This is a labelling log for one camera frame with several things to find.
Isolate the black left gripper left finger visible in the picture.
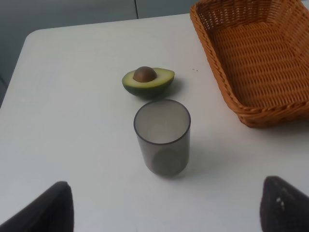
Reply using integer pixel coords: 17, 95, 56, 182
0, 181, 74, 232

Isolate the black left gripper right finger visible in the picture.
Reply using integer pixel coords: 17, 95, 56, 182
260, 176, 309, 232

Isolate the orange wicker basket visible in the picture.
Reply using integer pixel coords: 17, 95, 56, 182
190, 0, 309, 128

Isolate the grey translucent plastic cup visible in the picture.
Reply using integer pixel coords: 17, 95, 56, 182
133, 99, 191, 177

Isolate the halved avocado with pit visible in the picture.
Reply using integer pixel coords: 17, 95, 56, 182
122, 66, 175, 99

